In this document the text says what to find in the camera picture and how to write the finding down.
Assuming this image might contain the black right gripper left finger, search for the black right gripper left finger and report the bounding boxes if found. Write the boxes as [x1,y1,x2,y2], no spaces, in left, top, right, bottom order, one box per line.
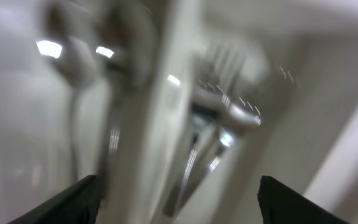
[9,175,101,224]

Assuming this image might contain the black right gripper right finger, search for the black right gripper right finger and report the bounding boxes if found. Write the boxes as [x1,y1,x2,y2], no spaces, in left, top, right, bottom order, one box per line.
[257,175,347,224]

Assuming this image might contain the large steel spoon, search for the large steel spoon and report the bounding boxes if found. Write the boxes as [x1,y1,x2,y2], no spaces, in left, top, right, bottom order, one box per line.
[98,2,157,175]
[44,1,94,182]

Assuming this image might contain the white plastic cutlery tray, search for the white plastic cutlery tray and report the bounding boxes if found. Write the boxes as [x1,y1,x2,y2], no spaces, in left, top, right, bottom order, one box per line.
[0,1,358,223]

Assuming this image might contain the steel fork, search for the steel fork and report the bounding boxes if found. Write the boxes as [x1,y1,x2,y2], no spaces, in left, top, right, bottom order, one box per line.
[162,44,260,218]
[191,86,262,133]

